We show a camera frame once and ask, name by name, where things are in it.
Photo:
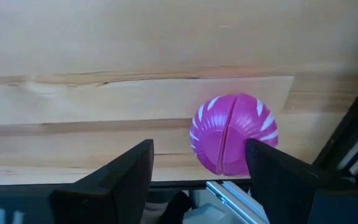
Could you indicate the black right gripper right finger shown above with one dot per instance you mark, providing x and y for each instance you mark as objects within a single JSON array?
[{"x": 306, "y": 202}]

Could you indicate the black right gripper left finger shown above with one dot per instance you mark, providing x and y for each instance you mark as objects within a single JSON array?
[{"x": 73, "y": 205}]

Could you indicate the silver aluminium profile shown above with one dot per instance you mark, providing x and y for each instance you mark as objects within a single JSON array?
[{"x": 228, "y": 196}]

